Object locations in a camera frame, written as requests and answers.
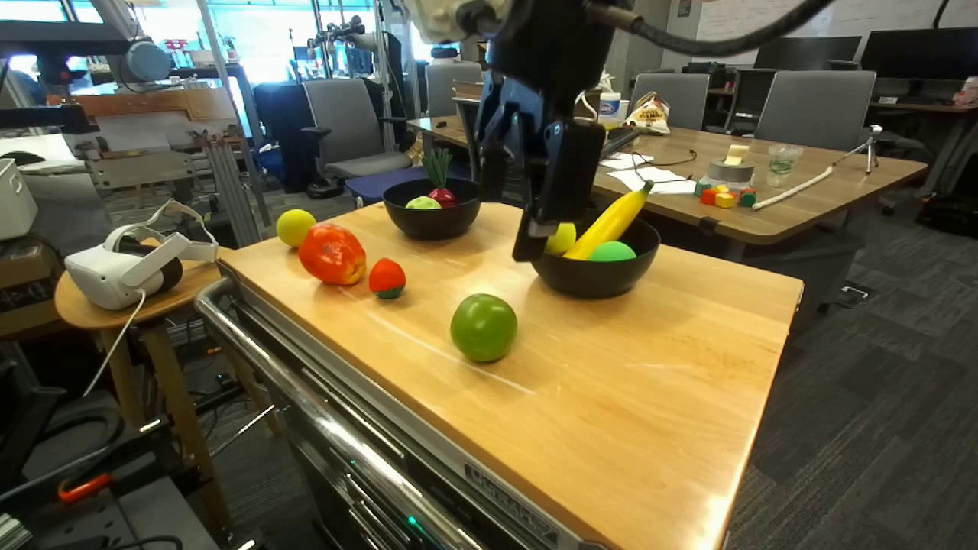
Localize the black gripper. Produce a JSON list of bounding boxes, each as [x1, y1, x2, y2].
[[469, 0, 618, 265]]

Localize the small yellow lemon toy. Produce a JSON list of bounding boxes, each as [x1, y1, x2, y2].
[[544, 219, 580, 259]]

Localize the yellow banana toy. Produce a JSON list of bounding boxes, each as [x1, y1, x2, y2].
[[563, 180, 658, 262]]

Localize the bright green ball toy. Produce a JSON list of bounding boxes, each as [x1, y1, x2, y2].
[[583, 237, 641, 265]]

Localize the dark green apple toy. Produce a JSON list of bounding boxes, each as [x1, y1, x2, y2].
[[447, 290, 518, 366]]

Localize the yellow-green round fruit toy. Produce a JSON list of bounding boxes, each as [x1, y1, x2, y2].
[[276, 206, 320, 251]]

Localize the grey office chair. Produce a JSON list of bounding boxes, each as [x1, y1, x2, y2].
[[422, 57, 482, 118], [630, 70, 715, 131], [754, 67, 880, 152], [303, 76, 413, 184]]

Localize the black bowl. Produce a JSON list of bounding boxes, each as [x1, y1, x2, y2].
[[383, 176, 487, 246], [529, 216, 663, 304]]

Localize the beige crumpled object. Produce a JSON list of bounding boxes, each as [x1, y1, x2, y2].
[[623, 92, 676, 137]]

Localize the white paper sheets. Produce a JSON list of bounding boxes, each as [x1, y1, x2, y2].
[[606, 149, 703, 200]]

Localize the red strawberry toy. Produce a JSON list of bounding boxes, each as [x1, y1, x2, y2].
[[368, 254, 408, 304]]

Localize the coloured toy blocks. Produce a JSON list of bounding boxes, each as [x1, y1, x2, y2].
[[696, 180, 759, 215]]

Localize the clear plastic container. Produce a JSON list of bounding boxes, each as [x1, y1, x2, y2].
[[708, 140, 761, 194]]

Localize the orange bell pepper toy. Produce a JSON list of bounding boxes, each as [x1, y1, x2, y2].
[[295, 222, 371, 290]]

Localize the clear plastic cup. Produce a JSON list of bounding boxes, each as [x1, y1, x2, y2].
[[765, 140, 808, 176]]

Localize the wooden office table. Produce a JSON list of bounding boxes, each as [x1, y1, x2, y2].
[[408, 110, 931, 251]]

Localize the white stick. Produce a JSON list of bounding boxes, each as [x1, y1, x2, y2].
[[750, 140, 872, 215]]

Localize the black monitor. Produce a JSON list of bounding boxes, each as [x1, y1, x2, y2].
[[860, 24, 978, 106], [753, 35, 864, 75]]

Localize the small silver tripod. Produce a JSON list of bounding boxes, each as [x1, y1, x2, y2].
[[862, 123, 889, 176]]

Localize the wooden top tool cart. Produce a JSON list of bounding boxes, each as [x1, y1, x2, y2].
[[192, 197, 808, 550]]

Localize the round wooden stool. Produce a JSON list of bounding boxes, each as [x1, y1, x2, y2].
[[51, 256, 239, 544]]

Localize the white VR headset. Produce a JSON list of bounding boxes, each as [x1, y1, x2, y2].
[[62, 200, 224, 316]]

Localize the white box device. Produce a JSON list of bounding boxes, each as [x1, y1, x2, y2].
[[0, 155, 42, 246]]

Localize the pale wrist camera block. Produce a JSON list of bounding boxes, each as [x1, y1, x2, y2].
[[403, 0, 495, 45]]

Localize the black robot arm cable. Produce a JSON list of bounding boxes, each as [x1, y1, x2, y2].
[[583, 0, 841, 61]]

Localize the steel cart handle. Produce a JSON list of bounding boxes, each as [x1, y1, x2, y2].
[[192, 280, 482, 550]]

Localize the white headset cable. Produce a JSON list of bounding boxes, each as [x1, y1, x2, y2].
[[78, 288, 153, 405]]

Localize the orange handled tool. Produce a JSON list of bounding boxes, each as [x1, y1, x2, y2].
[[56, 470, 115, 507]]

